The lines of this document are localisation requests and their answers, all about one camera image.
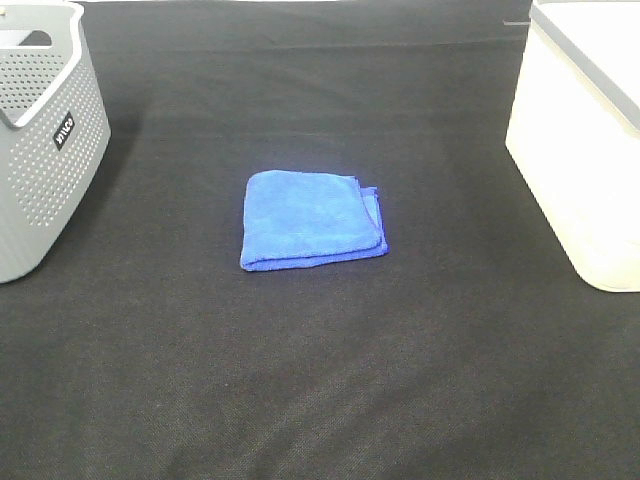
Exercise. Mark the blue microfiber towel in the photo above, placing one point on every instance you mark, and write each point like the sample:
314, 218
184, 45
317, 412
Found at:
302, 220

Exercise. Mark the black fabric table cover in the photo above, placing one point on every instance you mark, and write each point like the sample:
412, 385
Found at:
139, 349

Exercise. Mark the white plastic storage bin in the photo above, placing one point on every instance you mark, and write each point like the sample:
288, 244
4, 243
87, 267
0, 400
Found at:
573, 133

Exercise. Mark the grey perforated plastic basket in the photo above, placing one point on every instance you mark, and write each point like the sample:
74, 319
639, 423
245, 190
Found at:
54, 130

